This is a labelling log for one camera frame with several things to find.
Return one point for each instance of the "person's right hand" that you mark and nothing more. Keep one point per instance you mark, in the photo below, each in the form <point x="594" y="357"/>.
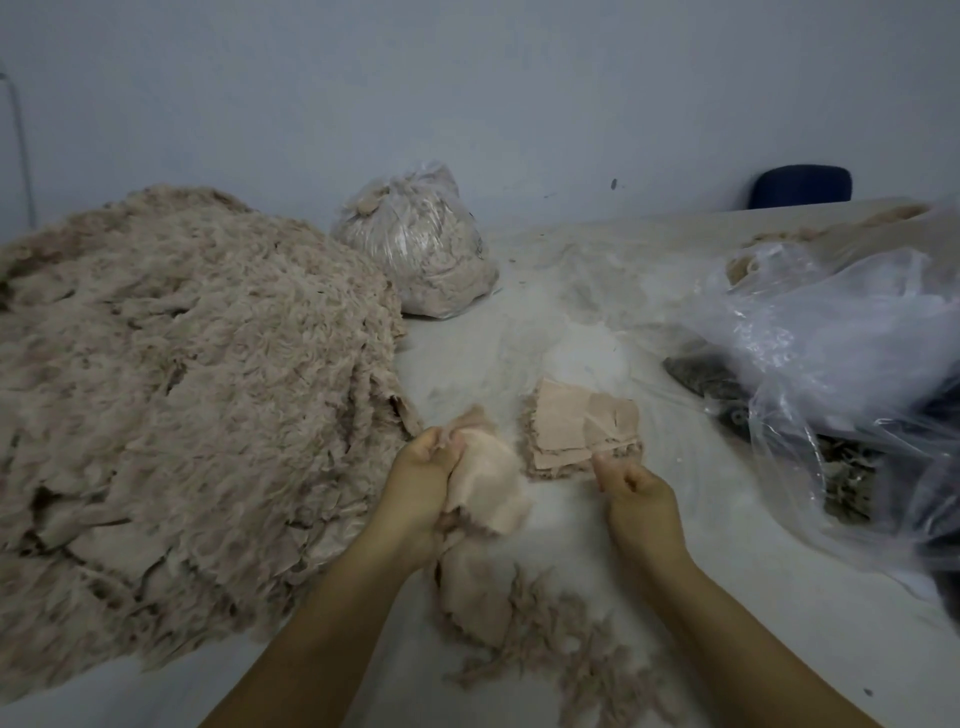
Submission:
<point x="642" y="510"/>

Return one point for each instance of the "person's left hand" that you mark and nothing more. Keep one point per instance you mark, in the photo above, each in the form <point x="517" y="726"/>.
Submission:
<point x="408" y="495"/>

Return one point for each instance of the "beige fabric piece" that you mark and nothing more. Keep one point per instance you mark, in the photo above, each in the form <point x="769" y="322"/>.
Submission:
<point x="488" y="488"/>

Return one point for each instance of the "stack of sorted beige pieces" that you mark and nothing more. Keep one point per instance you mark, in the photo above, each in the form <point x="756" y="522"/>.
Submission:
<point x="578" y="420"/>

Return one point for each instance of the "large pile beige fabric scraps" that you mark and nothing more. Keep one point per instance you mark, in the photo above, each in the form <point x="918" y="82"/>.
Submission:
<point x="180" y="405"/>

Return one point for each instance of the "person's left forearm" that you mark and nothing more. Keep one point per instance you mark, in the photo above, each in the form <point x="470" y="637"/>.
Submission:
<point x="323" y="645"/>

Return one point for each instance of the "person's right forearm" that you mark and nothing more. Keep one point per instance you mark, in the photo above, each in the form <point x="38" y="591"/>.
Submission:
<point x="750" y="653"/>

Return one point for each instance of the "beige fur pile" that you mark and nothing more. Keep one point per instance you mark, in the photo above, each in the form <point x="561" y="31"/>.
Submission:
<point x="818" y="237"/>

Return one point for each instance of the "beige frayed thread scraps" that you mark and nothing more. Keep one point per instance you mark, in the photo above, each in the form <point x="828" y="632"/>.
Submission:
<point x="585" y="653"/>

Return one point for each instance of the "clear bag of beige scraps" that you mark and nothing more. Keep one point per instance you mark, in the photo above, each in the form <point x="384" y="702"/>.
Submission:
<point x="420" y="240"/>

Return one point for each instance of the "large clear plastic bag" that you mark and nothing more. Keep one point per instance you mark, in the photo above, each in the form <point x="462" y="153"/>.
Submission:
<point x="840" y="345"/>

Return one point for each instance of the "blue chair back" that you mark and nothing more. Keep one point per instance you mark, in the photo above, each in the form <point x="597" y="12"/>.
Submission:
<point x="801" y="186"/>

